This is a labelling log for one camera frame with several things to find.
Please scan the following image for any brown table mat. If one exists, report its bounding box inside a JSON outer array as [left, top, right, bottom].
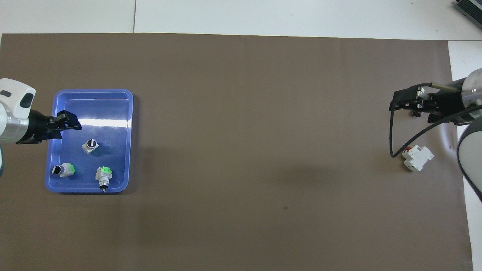
[[0, 33, 473, 271]]

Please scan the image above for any white red circuit breaker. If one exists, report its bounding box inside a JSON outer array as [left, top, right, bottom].
[[402, 145, 434, 172]]

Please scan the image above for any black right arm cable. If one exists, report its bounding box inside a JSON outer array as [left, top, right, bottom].
[[389, 82, 482, 159]]

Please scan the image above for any blue plastic tray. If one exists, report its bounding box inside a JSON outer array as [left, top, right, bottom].
[[44, 89, 134, 194]]

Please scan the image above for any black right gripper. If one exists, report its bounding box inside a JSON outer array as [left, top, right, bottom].
[[389, 85, 466, 126]]

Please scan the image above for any black electronics box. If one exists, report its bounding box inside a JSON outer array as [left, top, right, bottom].
[[455, 0, 482, 18]]

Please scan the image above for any white black-knob rotary switch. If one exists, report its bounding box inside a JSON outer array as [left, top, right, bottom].
[[81, 138, 100, 155]]

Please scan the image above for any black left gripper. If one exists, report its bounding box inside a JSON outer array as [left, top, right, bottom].
[[17, 110, 83, 145]]

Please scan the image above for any green-backed black-knob switch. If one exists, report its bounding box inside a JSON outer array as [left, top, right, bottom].
[[51, 162, 76, 178]]

